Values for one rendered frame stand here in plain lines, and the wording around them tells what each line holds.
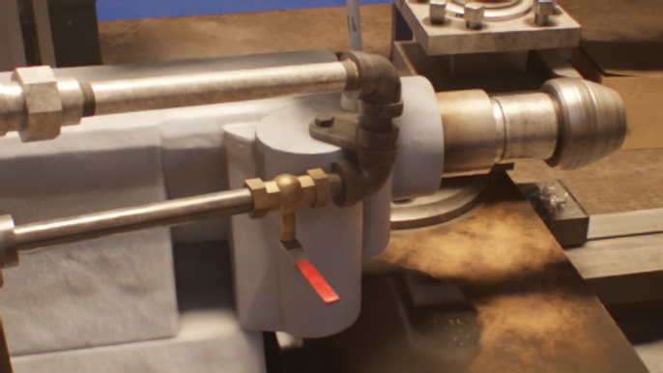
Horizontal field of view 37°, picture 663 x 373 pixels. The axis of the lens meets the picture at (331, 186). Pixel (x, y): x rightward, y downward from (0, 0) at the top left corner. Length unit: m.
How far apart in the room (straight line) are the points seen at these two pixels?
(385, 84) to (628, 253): 0.62
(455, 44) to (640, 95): 2.32
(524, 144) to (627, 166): 2.39
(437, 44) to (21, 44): 1.12
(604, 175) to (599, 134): 2.30
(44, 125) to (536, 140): 0.48
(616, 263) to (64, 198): 0.69
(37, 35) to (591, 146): 1.30
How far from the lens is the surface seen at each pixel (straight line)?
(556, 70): 1.10
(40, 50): 2.02
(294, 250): 0.75
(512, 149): 0.94
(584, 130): 0.94
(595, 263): 1.25
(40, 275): 0.85
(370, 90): 0.72
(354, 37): 0.83
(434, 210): 1.11
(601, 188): 3.17
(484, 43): 1.07
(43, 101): 0.62
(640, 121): 3.40
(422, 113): 0.88
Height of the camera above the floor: 1.51
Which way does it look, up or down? 29 degrees down
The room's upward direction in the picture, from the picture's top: straight up
